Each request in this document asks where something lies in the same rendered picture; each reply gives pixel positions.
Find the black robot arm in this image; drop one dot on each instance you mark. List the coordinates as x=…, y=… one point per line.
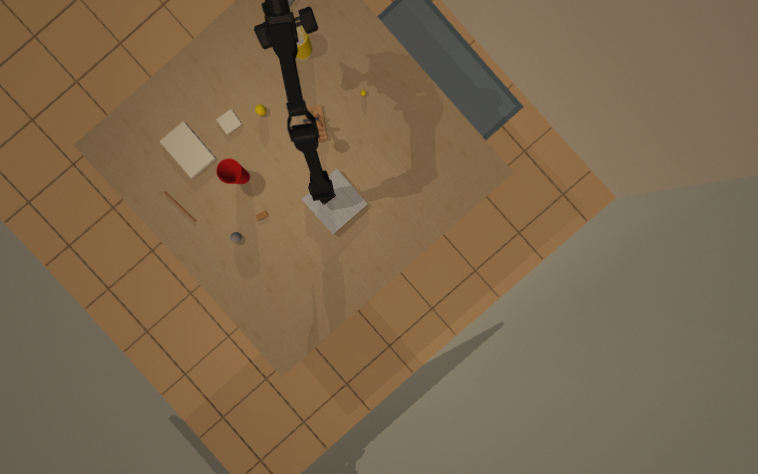
x=282, y=36

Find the yellow cylindrical cup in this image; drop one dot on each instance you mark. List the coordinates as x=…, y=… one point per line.
x=303, y=44

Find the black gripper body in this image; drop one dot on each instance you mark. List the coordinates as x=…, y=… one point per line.
x=308, y=20

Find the dark red cup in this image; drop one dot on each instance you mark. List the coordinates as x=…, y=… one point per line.
x=230, y=172

